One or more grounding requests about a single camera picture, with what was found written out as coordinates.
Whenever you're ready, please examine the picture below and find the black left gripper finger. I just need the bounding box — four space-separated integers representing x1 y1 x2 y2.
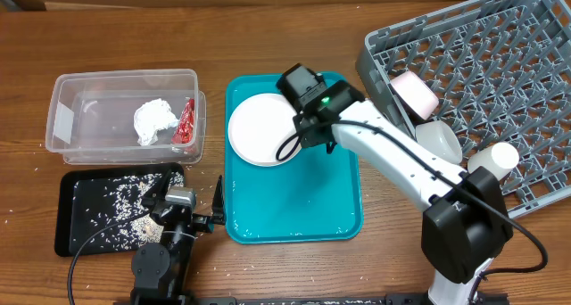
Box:
211 176 226 225
141 169 172 207

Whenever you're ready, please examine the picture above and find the large pink plate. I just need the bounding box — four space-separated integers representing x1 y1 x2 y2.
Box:
228 93 301 167

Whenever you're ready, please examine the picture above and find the red foil snack wrapper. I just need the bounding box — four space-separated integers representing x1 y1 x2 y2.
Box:
172 99 195 144

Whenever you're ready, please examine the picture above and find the white tissue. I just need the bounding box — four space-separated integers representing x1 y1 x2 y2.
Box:
133 98 179 146

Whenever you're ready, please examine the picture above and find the small pink rice bowl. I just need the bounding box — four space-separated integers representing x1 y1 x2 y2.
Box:
391 71 439 120

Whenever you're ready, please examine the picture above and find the grey bowl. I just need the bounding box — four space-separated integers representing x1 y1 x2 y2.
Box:
415 120 462 164

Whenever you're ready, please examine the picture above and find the cream white cup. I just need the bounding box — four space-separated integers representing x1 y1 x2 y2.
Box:
468 142 519 180

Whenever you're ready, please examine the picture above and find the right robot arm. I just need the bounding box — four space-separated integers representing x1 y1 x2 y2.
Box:
277 64 513 304

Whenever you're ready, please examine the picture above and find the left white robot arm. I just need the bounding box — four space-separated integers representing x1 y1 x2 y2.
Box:
129 171 226 305

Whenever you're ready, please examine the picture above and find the grey dishwasher rack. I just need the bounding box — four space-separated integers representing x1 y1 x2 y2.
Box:
356 0 570 218

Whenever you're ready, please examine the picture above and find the black tray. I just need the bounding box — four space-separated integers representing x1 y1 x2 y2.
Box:
54 163 185 257

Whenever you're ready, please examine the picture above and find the teal plastic tray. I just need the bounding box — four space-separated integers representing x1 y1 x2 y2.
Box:
224 71 365 245

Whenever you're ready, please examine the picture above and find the clear plastic bin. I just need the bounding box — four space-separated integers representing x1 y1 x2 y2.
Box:
45 69 206 165

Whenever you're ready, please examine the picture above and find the black rail at table edge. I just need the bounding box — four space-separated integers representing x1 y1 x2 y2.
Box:
115 291 509 305

